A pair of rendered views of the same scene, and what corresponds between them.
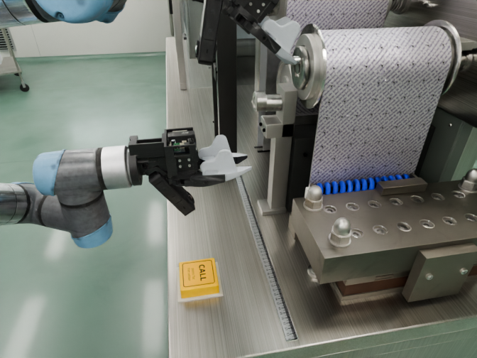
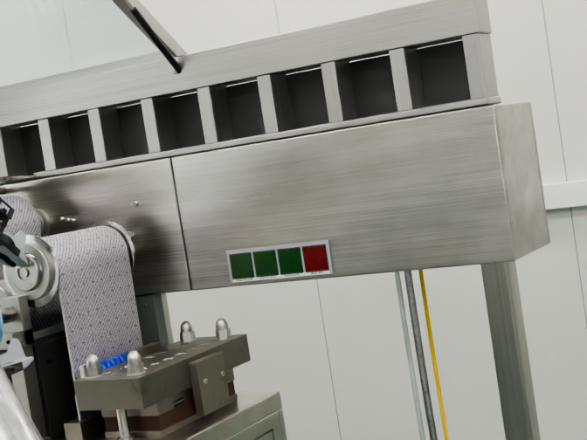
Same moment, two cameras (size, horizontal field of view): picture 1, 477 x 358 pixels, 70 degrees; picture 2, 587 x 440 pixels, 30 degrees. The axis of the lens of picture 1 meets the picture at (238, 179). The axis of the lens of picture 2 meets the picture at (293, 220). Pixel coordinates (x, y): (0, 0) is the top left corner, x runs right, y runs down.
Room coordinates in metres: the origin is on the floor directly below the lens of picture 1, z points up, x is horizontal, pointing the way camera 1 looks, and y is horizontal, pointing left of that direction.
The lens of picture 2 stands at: (-1.18, 1.24, 1.39)
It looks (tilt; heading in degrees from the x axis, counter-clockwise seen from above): 3 degrees down; 309
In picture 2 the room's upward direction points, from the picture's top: 9 degrees counter-clockwise
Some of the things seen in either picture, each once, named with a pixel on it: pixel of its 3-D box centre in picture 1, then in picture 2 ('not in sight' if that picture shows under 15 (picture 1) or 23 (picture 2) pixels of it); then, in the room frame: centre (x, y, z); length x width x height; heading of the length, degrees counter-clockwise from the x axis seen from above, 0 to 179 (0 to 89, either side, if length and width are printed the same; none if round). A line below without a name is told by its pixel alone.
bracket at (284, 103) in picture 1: (274, 154); (18, 373); (0.66, -0.08, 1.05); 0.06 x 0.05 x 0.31; 100
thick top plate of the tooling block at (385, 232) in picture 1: (406, 224); (167, 369); (0.49, -0.32, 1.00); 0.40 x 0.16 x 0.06; 100
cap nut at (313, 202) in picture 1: (314, 196); (93, 365); (0.51, -0.14, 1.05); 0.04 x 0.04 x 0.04
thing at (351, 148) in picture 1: (368, 157); (105, 338); (0.60, -0.26, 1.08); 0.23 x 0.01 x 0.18; 100
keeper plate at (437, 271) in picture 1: (440, 274); (210, 383); (0.40, -0.35, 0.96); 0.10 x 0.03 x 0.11; 100
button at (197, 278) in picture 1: (198, 277); not in sight; (0.44, 0.08, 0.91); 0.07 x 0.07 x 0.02; 10
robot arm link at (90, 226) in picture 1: (80, 214); not in sight; (0.50, 0.30, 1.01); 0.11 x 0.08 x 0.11; 73
